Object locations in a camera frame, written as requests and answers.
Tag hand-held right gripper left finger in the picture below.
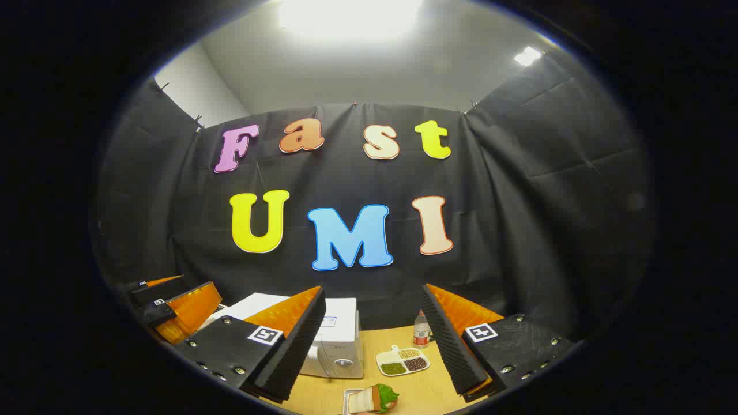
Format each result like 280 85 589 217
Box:
173 286 327 403

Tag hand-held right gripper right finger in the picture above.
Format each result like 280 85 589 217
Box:
420 284 577 403

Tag white microwave oven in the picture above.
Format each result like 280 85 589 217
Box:
199 293 365 379

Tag clear plastic bottle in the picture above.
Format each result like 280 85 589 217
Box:
413 310 432 350

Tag divided dish of beans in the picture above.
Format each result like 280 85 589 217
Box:
376 345 431 377

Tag small white tray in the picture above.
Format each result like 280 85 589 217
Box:
342 388 381 415

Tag black backdrop cloth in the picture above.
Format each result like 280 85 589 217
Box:
92 49 655 346

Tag large ceiling light panel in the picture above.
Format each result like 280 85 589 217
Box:
280 0 424 41

